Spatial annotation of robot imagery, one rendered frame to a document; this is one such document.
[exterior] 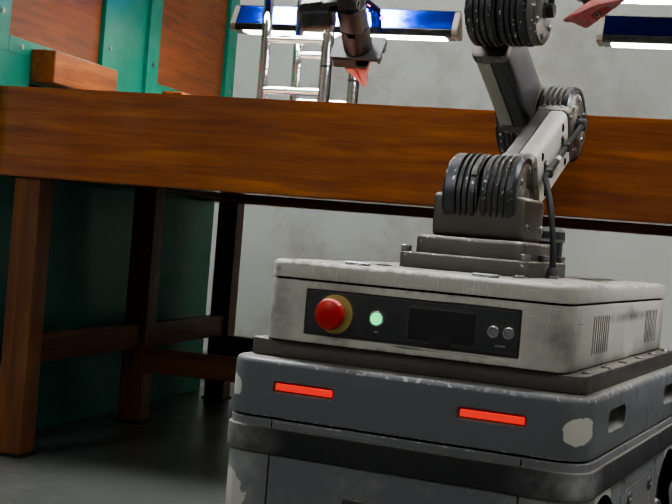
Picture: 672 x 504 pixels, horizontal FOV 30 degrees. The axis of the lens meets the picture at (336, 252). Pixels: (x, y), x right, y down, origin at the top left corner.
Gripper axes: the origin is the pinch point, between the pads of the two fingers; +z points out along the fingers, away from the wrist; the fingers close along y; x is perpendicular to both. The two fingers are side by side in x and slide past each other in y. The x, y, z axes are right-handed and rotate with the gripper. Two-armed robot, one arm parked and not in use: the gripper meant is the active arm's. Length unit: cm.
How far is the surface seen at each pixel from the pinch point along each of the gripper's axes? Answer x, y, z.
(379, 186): 25.6, -9.0, 2.5
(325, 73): -25.6, 18.8, 22.5
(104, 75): -13, 68, 16
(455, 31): -63, -3, 40
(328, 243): -114, 70, 194
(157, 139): 21.3, 37.4, -0.8
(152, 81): -41, 74, 44
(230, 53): -87, 74, 74
